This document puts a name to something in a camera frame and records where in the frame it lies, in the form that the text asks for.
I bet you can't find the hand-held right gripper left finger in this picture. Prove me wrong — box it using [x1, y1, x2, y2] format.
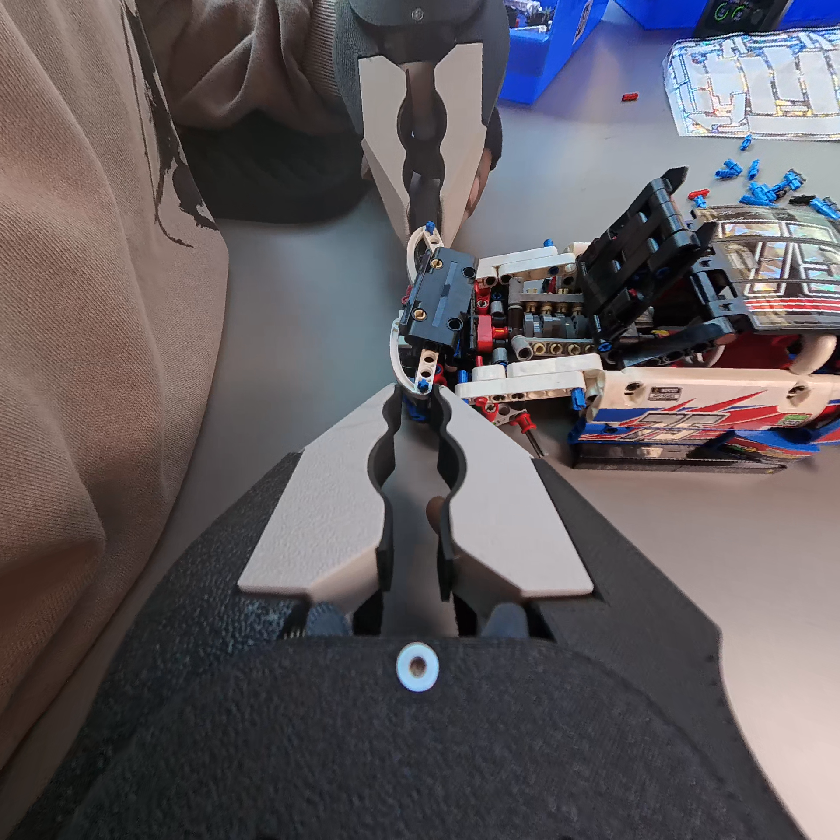
[236, 382, 403, 632]

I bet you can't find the blue plastic bin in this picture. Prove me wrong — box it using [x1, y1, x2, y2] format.
[497, 0, 610, 107]
[617, 0, 840, 32]

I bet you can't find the person's left forearm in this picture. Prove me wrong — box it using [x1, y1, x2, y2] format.
[134, 0, 368, 132]

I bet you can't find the black wrist rest pad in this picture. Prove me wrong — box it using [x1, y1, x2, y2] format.
[176, 112, 375, 222]

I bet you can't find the person's left hand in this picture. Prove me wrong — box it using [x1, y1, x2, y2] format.
[461, 108, 505, 225]

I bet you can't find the black white brick bumper assembly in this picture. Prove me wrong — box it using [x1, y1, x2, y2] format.
[388, 221, 479, 398]

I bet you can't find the toy brick race car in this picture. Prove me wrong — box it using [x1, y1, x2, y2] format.
[453, 164, 840, 473]

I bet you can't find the pile of blue connector pins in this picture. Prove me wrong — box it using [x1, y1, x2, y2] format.
[714, 134, 840, 221]

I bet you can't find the person's beige sweatshirt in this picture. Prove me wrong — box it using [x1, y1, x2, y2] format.
[0, 0, 231, 772]

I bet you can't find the holographic sticker sheet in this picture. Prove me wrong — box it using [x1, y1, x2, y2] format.
[661, 31, 840, 142]

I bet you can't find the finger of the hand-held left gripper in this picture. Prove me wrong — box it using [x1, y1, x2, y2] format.
[430, 41, 490, 242]
[358, 54, 414, 250]

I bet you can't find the grey desk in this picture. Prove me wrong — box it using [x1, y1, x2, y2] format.
[0, 92, 840, 840]

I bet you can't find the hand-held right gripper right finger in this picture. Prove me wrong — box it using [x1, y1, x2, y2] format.
[433, 384, 596, 634]

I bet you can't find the small black screen device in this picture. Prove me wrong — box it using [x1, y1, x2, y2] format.
[694, 0, 791, 39]

